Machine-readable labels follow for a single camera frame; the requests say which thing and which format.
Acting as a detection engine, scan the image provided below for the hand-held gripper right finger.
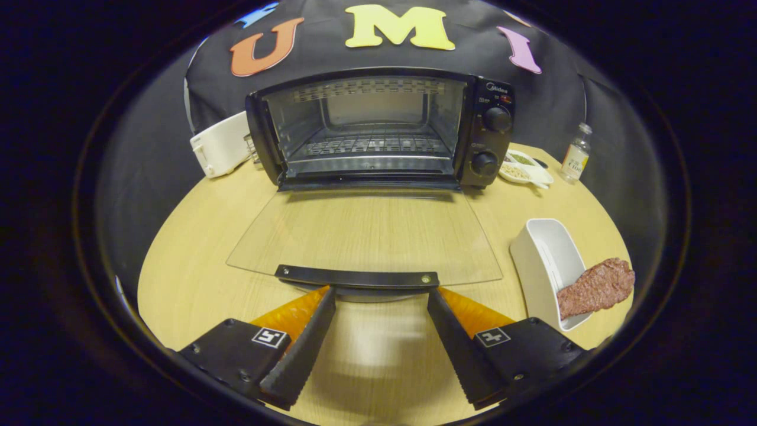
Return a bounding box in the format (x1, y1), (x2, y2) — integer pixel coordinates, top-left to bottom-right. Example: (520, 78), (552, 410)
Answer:
(427, 287), (589, 411)

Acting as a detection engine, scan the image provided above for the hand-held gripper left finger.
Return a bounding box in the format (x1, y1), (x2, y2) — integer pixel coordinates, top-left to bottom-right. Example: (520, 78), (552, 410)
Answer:
(177, 285), (337, 411)

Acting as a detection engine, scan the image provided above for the brown meat slice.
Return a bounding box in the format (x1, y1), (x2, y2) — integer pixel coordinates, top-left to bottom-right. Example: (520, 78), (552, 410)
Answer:
(557, 257), (636, 321)

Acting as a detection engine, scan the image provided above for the black toaster oven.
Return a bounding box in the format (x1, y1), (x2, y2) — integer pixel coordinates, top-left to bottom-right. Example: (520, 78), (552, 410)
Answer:
(227, 66), (515, 304)

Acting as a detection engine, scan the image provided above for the white bread toaster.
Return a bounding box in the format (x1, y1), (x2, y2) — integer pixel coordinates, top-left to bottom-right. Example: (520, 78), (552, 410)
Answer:
(190, 111), (252, 179)

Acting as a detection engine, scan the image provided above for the white plastic tray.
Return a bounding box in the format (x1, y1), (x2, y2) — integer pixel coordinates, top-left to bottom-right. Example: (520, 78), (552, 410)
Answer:
(510, 218), (594, 332)

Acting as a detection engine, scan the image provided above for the white divided dish with beans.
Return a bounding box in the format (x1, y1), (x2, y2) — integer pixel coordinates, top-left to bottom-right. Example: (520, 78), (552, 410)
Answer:
(499, 150), (555, 190)

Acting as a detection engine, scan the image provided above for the small clear glass bottle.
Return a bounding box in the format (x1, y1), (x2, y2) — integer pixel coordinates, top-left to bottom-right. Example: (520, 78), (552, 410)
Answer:
(561, 122), (593, 183)

